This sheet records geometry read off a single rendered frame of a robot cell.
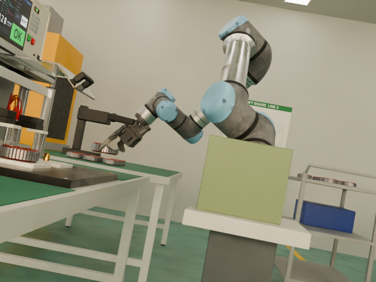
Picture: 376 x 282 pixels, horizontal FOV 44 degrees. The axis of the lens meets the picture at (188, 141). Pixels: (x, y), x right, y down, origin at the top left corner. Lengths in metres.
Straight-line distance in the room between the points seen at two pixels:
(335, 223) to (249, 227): 2.78
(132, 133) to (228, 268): 0.79
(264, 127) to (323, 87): 5.58
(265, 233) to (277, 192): 0.13
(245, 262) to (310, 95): 5.75
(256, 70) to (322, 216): 2.33
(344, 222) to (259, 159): 2.75
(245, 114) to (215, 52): 5.52
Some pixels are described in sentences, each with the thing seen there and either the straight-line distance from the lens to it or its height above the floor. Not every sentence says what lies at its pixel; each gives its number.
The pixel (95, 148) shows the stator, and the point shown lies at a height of 0.85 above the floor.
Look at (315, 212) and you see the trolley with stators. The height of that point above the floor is 0.66.
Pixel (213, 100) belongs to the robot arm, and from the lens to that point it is 1.35.
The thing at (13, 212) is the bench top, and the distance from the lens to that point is 0.77.
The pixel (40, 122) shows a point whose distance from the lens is 1.69.
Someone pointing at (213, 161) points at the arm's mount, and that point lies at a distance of 1.24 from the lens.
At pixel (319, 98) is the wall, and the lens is 6.94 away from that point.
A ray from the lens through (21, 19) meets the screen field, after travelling 1.64.
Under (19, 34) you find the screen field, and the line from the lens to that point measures 1.64.
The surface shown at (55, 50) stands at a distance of 5.20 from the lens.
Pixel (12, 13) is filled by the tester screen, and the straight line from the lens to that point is 1.58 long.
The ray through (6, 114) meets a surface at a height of 0.91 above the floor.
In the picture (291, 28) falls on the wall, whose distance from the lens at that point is 7.07.
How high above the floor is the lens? 0.87
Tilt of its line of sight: 3 degrees up
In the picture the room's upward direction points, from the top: 11 degrees clockwise
